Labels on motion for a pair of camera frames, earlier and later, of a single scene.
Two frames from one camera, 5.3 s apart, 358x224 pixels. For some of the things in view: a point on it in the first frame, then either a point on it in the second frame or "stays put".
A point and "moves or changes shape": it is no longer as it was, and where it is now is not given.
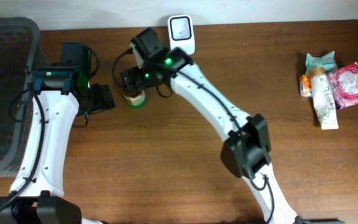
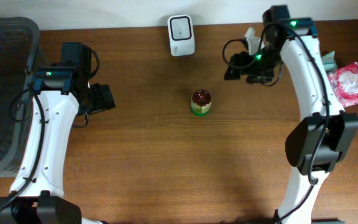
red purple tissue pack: [350, 84] stays put
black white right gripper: [137, 73] -> [240, 63]
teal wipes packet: [327, 61] stays put
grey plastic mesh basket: [9, 46] stays put
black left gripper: [104, 98] stays put
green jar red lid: [135, 99] moves or changes shape
